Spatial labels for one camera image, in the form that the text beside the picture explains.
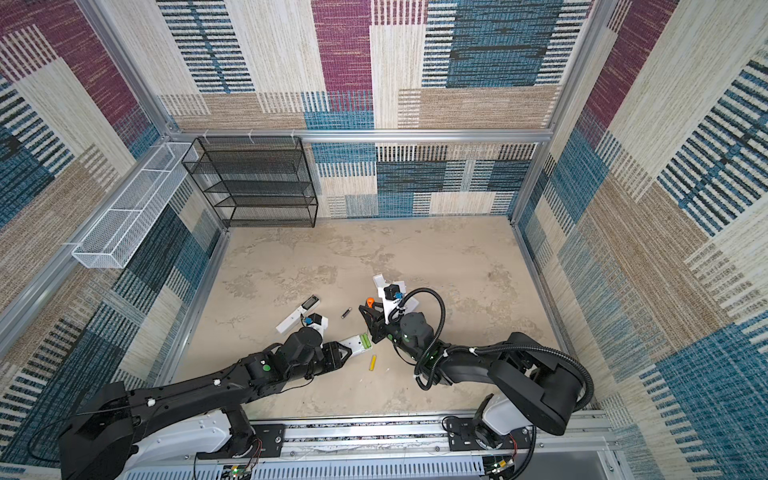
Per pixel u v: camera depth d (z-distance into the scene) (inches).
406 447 28.7
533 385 17.2
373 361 34.0
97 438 16.0
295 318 36.2
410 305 27.5
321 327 30.1
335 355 30.0
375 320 28.6
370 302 30.5
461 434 28.9
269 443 28.8
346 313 37.6
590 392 16.9
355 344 34.4
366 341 34.9
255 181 43.7
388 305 28.0
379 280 40.5
